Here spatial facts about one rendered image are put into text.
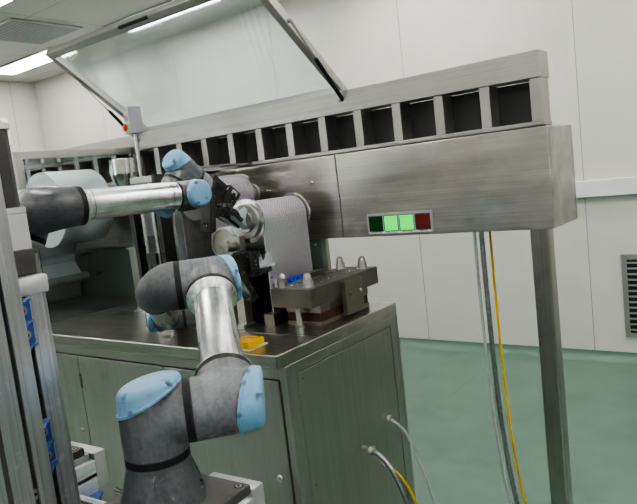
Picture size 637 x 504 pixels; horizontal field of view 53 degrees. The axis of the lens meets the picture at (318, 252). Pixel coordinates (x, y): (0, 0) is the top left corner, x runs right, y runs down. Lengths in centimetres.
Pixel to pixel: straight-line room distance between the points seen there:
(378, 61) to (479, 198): 300
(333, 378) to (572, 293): 272
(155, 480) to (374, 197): 133
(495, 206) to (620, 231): 237
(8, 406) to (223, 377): 35
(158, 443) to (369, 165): 134
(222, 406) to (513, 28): 372
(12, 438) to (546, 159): 151
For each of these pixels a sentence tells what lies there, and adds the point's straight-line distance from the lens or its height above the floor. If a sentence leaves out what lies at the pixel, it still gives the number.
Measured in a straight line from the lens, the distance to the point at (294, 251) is 223.
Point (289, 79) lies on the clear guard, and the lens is 237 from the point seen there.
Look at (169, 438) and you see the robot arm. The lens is 118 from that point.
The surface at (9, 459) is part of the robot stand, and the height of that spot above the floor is 97.
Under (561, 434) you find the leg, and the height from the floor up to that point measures 44.
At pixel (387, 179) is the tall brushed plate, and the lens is 219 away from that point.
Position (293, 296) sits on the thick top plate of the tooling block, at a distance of 202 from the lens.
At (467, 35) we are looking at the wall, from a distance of 464.
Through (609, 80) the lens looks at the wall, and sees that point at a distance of 433.
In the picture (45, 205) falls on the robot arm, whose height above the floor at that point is 138.
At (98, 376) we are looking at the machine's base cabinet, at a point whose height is 75.
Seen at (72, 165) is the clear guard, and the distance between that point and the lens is 291.
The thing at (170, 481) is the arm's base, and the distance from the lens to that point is 120.
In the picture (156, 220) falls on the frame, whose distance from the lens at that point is 229.
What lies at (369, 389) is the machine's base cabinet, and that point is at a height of 65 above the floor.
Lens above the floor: 137
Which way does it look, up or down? 7 degrees down
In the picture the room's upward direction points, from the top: 7 degrees counter-clockwise
